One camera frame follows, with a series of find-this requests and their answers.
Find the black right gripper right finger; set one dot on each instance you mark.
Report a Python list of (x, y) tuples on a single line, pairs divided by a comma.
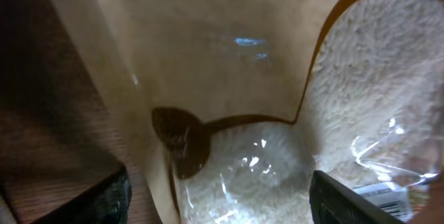
[(333, 203)]

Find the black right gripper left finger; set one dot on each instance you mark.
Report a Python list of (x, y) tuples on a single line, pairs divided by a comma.
[(105, 203)]

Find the beige rice pouch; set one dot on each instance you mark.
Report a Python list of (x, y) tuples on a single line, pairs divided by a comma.
[(230, 106)]

